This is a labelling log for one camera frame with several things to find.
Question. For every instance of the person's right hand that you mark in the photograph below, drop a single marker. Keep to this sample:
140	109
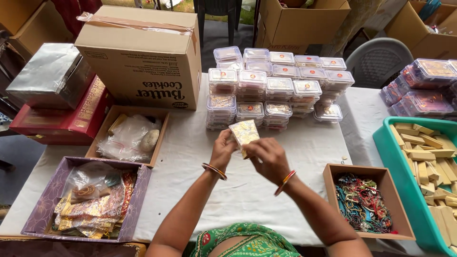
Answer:
273	160

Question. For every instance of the person's left hand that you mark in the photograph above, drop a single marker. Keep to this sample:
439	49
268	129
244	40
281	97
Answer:
222	150

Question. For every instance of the person's left fingers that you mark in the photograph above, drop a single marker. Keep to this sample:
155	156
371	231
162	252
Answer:
230	138

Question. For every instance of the person's right fingers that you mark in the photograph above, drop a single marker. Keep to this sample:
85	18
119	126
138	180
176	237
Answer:
251	150

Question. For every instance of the gold foil packet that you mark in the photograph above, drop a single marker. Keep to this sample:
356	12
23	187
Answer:
244	134

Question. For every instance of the left wrist bangles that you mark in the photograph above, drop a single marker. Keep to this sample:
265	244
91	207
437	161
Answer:
214	171

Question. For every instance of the wrist bangles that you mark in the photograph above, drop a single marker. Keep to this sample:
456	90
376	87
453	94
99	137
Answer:
284	182
214	171

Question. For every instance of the white tablecloth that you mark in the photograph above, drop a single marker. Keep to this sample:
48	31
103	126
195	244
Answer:
200	167

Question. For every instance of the right wrist bangles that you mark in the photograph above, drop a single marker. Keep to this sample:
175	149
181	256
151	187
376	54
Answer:
284	182

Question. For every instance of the stack of clear plastic containers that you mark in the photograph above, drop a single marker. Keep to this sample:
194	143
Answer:
271	89

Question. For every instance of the white round lump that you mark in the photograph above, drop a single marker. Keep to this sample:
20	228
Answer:
149	140

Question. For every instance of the green patterned sari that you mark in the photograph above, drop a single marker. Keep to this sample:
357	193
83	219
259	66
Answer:
246	242

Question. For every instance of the small metal trinket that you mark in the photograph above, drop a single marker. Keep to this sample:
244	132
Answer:
344	157

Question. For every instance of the heap of clear plastic bags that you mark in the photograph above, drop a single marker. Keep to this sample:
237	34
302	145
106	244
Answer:
128	139

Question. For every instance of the large printed cardboard box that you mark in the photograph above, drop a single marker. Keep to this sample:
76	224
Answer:
142	60

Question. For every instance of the heap of beaded threads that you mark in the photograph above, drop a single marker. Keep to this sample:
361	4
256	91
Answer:
362	203

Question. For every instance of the dark plastic chair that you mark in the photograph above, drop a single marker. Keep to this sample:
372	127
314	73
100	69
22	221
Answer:
217	14

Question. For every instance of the brown tray box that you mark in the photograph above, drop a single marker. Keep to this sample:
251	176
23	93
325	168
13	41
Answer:
103	142

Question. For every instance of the open brown cardboard carton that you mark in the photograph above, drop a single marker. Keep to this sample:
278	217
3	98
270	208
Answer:
303	25

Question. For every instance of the teal plastic tub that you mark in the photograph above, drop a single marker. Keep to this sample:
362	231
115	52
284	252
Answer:
396	167

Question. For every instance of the clear bag with trinkets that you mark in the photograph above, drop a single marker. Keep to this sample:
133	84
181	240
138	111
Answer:
89	184

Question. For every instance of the grey plastic chair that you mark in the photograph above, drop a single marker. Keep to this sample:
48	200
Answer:
376	60

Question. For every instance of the pile of gold foil pouches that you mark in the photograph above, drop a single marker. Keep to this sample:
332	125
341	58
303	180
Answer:
92	214

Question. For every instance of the brown cardboard tray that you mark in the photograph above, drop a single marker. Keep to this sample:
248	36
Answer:
400	217

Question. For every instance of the red gold-trimmed gift box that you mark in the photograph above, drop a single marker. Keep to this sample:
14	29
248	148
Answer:
60	123

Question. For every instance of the stack of filled clear containers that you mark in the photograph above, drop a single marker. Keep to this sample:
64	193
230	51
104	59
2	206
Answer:
421	89

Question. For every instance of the heap of wooden blocks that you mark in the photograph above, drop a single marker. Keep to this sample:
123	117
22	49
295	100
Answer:
432	167

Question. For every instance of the silver foil wrapped box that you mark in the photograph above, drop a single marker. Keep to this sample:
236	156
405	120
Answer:
50	76

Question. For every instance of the purple patterned box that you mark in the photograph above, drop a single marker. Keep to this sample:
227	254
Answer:
43	200

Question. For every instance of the dark red cloth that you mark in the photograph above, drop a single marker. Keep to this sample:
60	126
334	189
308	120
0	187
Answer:
76	14

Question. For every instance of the cardboard carton with blue items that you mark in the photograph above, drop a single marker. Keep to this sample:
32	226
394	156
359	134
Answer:
417	32

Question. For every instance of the plain brown cardboard carton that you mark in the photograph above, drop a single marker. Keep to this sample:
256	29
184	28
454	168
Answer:
32	25

